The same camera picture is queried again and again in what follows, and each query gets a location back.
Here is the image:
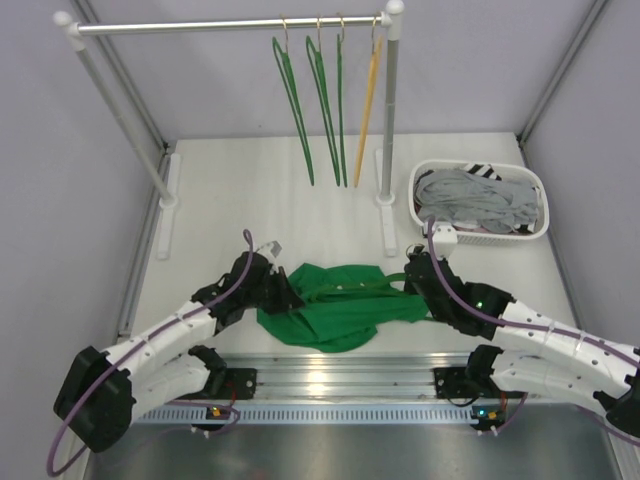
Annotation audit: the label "green hanger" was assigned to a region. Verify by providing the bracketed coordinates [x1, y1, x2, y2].
[272, 16, 315, 186]
[305, 16, 341, 186]
[303, 273, 431, 323]
[336, 17, 348, 188]

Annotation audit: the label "green tank top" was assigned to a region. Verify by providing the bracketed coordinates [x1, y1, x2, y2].
[256, 262, 430, 354]

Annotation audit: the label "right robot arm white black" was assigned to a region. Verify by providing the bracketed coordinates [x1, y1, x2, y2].
[404, 247, 639, 438]

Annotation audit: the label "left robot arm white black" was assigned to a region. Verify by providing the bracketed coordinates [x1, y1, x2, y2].
[53, 251, 305, 453]

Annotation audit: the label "yellow hanger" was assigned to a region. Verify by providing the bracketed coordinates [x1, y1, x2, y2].
[354, 21, 383, 188]

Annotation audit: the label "grey clothes in basket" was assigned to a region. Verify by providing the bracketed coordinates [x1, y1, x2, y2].
[413, 168, 540, 235]

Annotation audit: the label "black white striped garment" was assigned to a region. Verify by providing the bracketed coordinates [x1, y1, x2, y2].
[461, 163, 502, 181]

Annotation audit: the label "metal clothes rack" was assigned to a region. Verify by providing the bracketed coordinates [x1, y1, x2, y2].
[53, 1, 405, 261]

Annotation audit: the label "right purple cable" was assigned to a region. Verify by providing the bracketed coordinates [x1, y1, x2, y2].
[424, 217, 640, 449]

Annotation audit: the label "purple cable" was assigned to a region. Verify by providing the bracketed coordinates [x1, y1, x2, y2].
[424, 217, 640, 449]
[47, 229, 256, 477]

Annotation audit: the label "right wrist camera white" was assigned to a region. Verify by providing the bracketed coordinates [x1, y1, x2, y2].
[432, 222, 458, 260]

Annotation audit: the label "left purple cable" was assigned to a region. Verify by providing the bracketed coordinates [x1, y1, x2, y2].
[47, 229, 256, 477]

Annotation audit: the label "aluminium mounting rail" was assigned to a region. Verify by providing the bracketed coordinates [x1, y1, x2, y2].
[164, 352, 591, 401]

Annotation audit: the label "white slotted cable duct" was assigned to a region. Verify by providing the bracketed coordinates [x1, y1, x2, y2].
[136, 403, 502, 425]

